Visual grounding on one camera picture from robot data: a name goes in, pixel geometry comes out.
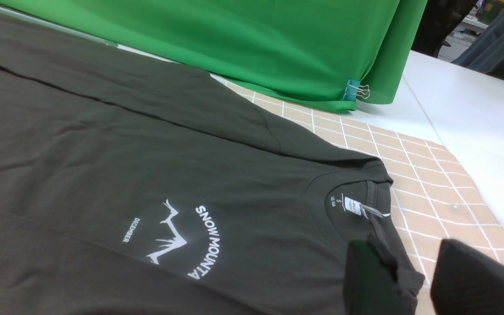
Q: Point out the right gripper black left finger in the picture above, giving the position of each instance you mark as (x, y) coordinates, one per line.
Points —
(372, 282)

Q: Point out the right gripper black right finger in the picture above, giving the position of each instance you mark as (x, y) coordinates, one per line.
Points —
(466, 282)

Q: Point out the dark gray long-sleeve shirt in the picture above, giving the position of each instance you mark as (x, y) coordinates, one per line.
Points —
(133, 186)

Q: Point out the beige checkered table mat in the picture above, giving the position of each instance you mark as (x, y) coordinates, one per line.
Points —
(433, 197)

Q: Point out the teal binder clip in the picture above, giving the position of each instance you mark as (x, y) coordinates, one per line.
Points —
(354, 90)

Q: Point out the green backdrop cloth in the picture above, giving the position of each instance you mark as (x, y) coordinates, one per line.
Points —
(301, 51)

